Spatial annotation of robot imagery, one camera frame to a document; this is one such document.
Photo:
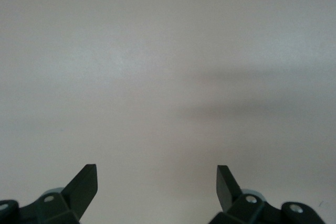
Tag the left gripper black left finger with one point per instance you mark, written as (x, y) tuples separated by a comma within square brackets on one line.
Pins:
[(81, 190)]

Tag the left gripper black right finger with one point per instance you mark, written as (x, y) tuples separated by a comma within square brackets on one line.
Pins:
[(225, 192)]

